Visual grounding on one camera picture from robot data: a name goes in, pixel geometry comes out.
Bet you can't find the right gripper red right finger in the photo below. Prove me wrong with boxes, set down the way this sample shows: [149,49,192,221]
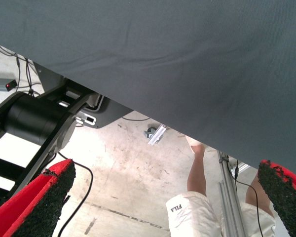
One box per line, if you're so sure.
[258,159,296,237]

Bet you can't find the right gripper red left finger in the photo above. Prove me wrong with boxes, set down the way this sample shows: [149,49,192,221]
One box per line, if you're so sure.
[0,158,76,237]

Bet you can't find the person bare leg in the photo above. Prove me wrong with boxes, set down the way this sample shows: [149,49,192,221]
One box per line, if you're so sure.
[186,144,208,197]
[245,170,273,213]

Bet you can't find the white FILA shorts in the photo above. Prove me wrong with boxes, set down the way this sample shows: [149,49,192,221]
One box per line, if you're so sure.
[165,191,291,237]

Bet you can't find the white sock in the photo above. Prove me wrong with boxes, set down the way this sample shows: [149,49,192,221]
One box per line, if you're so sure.
[185,135,208,149]

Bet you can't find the grey caster wheel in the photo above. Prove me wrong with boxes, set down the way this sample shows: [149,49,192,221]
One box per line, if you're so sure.
[143,127,156,143]

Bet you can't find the short aluminium profile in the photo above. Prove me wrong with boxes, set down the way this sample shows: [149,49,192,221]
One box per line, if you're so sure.
[148,124,168,146]

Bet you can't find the dark grey table cloth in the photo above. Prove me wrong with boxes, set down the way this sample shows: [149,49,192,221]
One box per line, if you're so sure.
[0,0,296,180]

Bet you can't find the long aluminium profile post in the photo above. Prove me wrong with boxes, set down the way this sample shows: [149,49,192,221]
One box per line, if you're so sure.
[217,150,250,237]

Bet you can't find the thin black cable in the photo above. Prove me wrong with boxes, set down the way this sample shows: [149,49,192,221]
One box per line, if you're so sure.
[121,116,150,122]
[228,158,264,237]
[24,58,41,97]
[0,40,22,86]

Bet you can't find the right wrist camera black cable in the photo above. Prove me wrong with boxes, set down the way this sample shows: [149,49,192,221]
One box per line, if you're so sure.
[57,151,94,237]

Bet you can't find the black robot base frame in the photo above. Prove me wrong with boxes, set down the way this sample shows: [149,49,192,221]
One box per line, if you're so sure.
[0,61,135,215]

